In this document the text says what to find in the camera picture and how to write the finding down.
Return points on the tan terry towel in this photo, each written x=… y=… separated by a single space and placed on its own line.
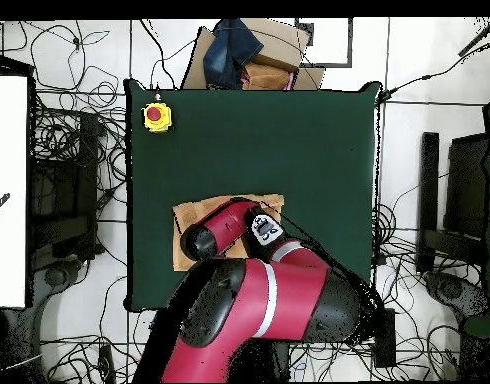
x=189 y=214

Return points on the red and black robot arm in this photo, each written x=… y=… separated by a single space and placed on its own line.
x=269 y=304

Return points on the black flat bar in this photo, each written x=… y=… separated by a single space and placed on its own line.
x=429 y=180

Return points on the dark green tablecloth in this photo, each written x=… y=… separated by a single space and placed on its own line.
x=249 y=140

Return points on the yellow emergency stop button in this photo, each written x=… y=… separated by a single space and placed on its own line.
x=157 y=118

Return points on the brown folded cloth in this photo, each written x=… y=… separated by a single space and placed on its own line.
x=265 y=78

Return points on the pink cloth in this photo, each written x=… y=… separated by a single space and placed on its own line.
x=290 y=82

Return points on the blue denim jeans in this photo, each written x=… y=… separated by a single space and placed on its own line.
x=229 y=52

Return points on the brown cardboard box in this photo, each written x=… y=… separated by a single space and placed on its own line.
x=281 y=44

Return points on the black equipment rack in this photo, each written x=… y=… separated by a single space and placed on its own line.
x=65 y=192

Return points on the black power box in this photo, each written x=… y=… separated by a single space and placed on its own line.
x=386 y=340

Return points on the black stand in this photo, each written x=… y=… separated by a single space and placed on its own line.
x=465 y=180

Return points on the white table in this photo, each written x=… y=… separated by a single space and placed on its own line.
x=9 y=160

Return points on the black rod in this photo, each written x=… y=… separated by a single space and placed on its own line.
x=479 y=38

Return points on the black square frame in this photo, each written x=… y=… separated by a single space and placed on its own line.
x=329 y=64

